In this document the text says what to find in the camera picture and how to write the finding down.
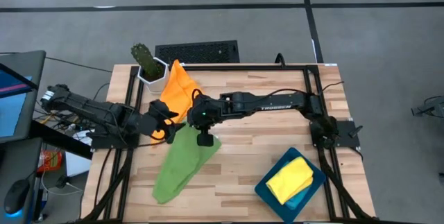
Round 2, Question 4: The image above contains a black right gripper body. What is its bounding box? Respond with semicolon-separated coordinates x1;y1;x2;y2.
187;94;226;132

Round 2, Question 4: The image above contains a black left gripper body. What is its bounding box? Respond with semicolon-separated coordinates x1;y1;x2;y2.
138;99;180;137

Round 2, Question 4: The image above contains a green microfiber towel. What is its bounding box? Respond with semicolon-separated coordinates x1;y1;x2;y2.
151;121;222;205

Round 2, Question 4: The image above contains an orange microfiber towel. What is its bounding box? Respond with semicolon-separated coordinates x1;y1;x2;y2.
151;59;205;145

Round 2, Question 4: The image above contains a yellow microfiber towel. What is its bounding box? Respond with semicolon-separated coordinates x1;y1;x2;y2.
265;156;314;205

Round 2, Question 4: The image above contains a light blue microfiber towel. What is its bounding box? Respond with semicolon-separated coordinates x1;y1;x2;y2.
284;161;311;211

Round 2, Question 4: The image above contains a white hexagonal plant pot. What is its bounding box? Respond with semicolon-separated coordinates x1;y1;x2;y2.
137;56;170;95

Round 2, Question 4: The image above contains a black floor vent grille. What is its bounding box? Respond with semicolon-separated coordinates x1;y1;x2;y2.
155;40;240;64

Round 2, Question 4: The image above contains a green cactus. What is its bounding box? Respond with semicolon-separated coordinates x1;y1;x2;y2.
130;42;164;81

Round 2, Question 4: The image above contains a white box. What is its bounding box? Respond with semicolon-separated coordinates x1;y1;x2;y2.
65;130;93;178

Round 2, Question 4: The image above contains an orange snack can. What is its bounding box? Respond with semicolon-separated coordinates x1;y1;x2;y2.
37;150;63;173

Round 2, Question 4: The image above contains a dark blue plastic tray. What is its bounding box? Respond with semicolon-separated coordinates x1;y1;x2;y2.
254;146;327;224

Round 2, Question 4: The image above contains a black computer monitor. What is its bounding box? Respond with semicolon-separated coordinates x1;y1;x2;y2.
0;49;46;145

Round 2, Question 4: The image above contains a black desk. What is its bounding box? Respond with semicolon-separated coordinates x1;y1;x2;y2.
0;119;93;224

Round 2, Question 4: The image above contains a black computer mouse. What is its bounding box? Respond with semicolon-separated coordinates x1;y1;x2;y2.
3;178;31;215

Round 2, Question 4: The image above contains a black floor stand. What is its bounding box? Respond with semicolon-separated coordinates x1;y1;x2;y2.
411;95;444;118

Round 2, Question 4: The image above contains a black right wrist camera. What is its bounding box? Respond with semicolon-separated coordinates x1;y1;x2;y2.
196;130;214;148

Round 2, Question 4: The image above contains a black metal table frame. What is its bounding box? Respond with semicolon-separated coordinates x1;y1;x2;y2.
79;63;379;223

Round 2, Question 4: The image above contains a black floor cable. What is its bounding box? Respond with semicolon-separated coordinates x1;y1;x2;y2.
44;56;114;74

